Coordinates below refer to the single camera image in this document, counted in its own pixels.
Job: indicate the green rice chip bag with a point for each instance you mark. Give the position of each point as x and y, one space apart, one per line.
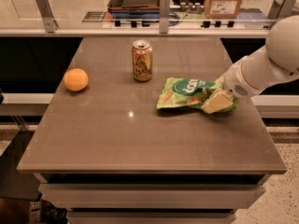
189 92

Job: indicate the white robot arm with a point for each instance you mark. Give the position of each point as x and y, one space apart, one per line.
275 63

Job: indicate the cardboard box with label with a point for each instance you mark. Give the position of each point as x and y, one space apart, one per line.
221 9

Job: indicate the gold soda can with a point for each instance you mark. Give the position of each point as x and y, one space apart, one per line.
142 60

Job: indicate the lower white drawer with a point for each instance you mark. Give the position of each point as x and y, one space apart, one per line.
149 218

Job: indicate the white drawer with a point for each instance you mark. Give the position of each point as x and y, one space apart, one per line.
149 218
151 196

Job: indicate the orange fruit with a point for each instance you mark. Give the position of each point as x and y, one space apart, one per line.
76 79

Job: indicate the upper white drawer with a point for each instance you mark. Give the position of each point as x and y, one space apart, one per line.
151 196

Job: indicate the right metal glass bracket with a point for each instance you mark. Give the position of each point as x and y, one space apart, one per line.
279 11

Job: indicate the metal glass bracket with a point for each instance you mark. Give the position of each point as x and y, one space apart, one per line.
164 16
279 11
50 24

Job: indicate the middle metal glass bracket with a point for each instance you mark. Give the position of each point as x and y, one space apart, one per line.
164 16

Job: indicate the left metal glass bracket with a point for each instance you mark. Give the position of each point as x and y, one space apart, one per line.
50 24

